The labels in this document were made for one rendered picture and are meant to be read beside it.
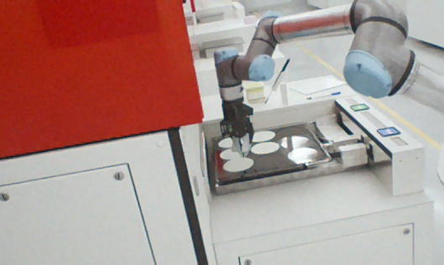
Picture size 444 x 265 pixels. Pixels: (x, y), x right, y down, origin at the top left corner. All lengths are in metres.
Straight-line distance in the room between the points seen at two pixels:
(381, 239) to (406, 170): 0.21
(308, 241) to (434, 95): 0.51
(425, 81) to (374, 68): 0.14
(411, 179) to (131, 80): 0.84
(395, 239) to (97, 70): 0.92
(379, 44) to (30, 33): 0.70
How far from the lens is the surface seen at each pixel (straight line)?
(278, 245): 1.28
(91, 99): 0.90
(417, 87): 1.10
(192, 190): 0.95
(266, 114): 1.76
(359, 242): 1.34
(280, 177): 1.48
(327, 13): 1.23
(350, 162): 1.48
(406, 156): 1.34
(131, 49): 0.87
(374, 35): 1.07
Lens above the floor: 1.50
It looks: 23 degrees down
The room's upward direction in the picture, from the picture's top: 9 degrees counter-clockwise
